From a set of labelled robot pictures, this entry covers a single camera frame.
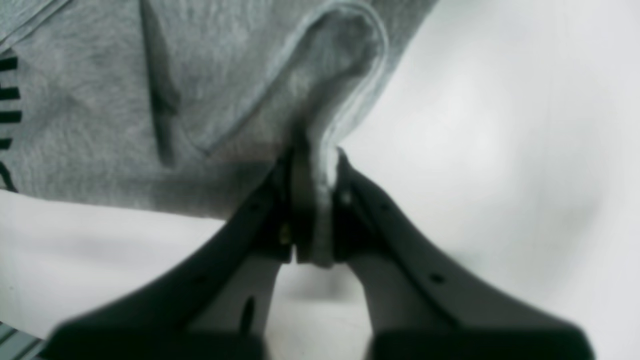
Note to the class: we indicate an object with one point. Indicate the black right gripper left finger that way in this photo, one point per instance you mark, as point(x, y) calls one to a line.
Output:
point(164, 320)

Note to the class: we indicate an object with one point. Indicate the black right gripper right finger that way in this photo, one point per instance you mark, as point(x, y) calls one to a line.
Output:
point(422, 304)

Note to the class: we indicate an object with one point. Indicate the grey T-shirt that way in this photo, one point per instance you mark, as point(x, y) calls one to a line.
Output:
point(182, 106)

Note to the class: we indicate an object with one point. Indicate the aluminium frame rail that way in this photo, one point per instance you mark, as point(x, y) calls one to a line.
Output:
point(17, 345)

